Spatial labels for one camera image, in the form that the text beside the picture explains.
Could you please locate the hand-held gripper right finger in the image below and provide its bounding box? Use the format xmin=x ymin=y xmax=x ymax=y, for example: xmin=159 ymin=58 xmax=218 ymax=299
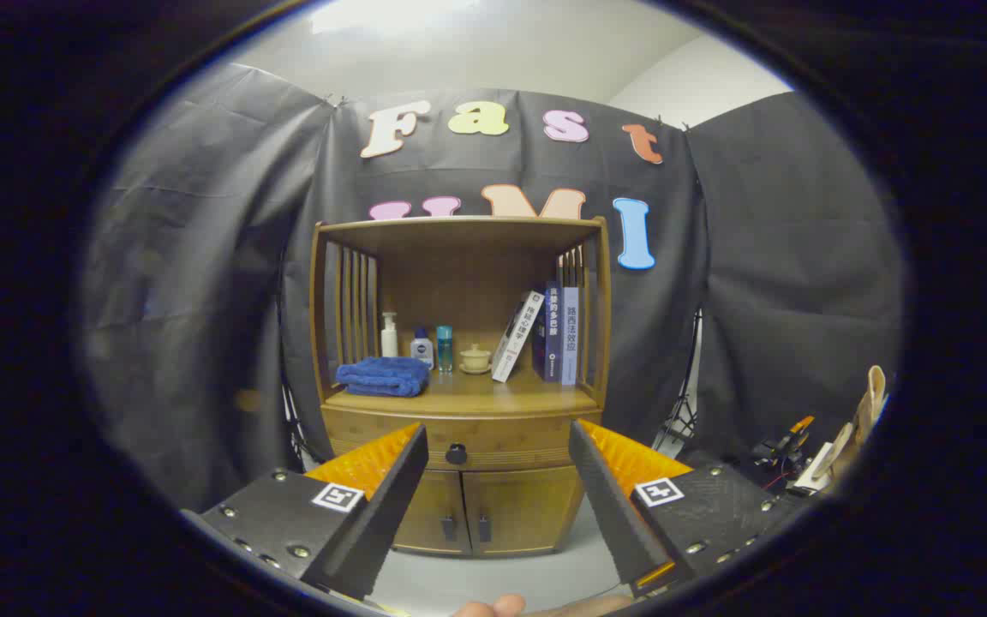
xmin=568 ymin=419 xmax=803 ymax=599

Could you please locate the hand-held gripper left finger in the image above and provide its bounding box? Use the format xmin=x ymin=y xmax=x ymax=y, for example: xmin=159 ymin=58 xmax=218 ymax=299
xmin=181 ymin=422 xmax=430 ymax=602

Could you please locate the wooden cabinet door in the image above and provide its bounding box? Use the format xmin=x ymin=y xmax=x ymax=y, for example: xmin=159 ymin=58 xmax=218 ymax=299
xmin=391 ymin=470 xmax=467 ymax=556
xmin=462 ymin=467 xmax=584 ymax=558

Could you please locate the wooden countertop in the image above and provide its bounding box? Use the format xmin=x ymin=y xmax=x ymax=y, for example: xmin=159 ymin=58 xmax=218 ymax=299
xmin=326 ymin=368 xmax=600 ymax=418

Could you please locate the wooden cabinet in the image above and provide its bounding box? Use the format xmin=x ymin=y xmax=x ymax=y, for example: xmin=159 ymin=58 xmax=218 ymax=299
xmin=309 ymin=214 xmax=613 ymax=560

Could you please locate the black tripod stand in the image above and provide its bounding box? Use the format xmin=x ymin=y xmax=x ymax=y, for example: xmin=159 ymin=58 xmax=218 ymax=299
xmin=652 ymin=308 xmax=704 ymax=455
xmin=278 ymin=249 xmax=323 ymax=468

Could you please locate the folded blue towel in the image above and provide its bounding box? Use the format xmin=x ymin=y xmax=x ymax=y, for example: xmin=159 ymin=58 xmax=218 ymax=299
xmin=335 ymin=356 xmax=432 ymax=398

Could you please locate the light blue book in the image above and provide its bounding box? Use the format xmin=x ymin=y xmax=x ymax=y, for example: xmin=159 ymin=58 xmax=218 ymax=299
xmin=560 ymin=286 xmax=581 ymax=386

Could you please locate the dark blue book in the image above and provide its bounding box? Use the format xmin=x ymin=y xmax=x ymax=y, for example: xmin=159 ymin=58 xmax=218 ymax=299
xmin=531 ymin=281 xmax=565 ymax=383

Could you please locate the white book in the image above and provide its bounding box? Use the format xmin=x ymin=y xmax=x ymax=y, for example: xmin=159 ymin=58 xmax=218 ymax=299
xmin=491 ymin=290 xmax=546 ymax=383

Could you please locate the black backdrop cloth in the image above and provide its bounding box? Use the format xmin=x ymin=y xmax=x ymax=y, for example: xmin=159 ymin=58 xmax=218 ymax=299
xmin=82 ymin=62 xmax=904 ymax=515

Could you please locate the beige wooden object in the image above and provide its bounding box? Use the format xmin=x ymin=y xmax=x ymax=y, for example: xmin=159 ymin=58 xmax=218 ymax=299
xmin=836 ymin=365 xmax=888 ymax=472

